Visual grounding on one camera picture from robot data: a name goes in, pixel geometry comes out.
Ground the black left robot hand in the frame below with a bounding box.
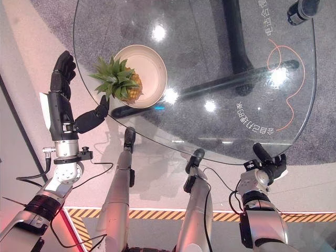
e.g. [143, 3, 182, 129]
[39, 50, 110, 142]

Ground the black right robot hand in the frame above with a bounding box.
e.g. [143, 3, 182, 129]
[253, 143, 288, 187]

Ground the pineapple with green crown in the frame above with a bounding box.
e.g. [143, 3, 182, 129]
[89, 55, 144, 102]

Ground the cream round plate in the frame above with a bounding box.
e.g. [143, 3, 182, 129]
[113, 44, 168, 108]

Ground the silver right robot leg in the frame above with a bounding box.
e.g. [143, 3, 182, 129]
[175, 148, 214, 252]

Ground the silver robot leg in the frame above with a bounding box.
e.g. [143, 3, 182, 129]
[91, 127, 137, 252]
[175, 148, 214, 252]

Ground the round glass table top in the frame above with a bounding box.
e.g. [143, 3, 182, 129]
[72, 0, 317, 165]

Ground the silver left robot leg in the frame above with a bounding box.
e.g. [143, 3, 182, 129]
[91, 127, 137, 252]

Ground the black table base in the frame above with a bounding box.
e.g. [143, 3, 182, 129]
[110, 0, 300, 118]

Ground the yellow black hazard tape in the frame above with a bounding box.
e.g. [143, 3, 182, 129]
[65, 208, 336, 250]

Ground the black bottle with label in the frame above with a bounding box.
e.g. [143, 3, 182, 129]
[287, 0, 321, 26]

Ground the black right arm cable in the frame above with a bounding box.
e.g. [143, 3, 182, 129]
[202, 167, 245, 216]

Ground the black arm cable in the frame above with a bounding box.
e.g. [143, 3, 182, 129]
[15, 156, 114, 249]
[202, 167, 245, 216]

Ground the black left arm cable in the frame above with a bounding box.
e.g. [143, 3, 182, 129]
[15, 156, 114, 249]

